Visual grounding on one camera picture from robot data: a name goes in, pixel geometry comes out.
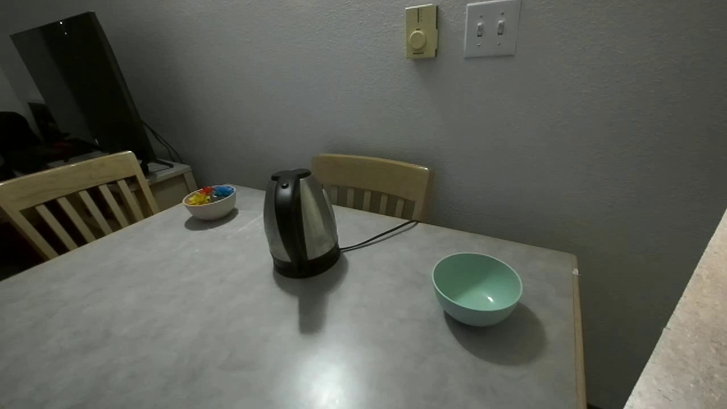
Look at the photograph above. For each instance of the stainless steel electric kettle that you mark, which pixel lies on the stainless steel electric kettle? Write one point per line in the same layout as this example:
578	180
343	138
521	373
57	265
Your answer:
298	222

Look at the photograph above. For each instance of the light wooden slat chair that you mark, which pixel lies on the light wooden slat chair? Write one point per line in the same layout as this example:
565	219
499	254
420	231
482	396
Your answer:
68	178
370	175

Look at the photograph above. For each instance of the teal bowl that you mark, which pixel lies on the teal bowl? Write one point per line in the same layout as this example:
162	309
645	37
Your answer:
478	292

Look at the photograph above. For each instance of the blue paper flower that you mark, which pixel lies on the blue paper flower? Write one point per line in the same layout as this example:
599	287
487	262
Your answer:
223	190

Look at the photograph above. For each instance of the white bowl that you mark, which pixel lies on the white bowl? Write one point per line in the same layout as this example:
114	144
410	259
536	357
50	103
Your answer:
211	210

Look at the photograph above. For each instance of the red paper flower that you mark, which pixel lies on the red paper flower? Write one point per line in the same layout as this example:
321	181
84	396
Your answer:
208	188

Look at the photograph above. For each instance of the yellow paper flower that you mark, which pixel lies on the yellow paper flower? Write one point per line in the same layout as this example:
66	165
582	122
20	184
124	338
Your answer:
199	201

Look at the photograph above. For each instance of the small light side table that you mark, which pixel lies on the small light side table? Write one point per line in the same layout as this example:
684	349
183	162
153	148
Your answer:
173	184

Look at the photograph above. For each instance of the black flat screen television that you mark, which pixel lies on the black flat screen television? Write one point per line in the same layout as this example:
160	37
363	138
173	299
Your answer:
83	82

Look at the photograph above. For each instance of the speckled beige countertop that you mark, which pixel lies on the speckled beige countertop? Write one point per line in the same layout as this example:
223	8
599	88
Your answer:
688	340

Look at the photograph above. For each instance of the beige wall thermostat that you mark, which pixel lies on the beige wall thermostat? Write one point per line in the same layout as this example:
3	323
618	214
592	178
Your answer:
420	31

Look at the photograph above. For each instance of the white double light switch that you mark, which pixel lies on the white double light switch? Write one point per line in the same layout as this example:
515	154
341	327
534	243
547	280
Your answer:
491	27

